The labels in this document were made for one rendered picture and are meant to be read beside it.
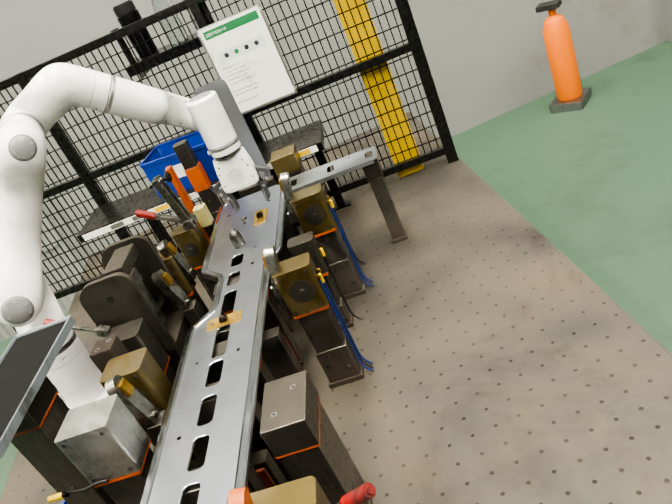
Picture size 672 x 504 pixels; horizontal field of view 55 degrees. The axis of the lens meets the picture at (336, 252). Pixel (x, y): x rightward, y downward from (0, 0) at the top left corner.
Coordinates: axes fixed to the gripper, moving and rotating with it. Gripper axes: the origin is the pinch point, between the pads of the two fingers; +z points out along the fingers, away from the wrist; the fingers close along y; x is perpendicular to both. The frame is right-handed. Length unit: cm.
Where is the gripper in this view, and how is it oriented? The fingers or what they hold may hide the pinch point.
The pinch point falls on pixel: (251, 201)
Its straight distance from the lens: 180.7
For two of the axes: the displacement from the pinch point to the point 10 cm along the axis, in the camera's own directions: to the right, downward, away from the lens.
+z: 3.6, 8.1, 4.7
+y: 9.3, -3.2, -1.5
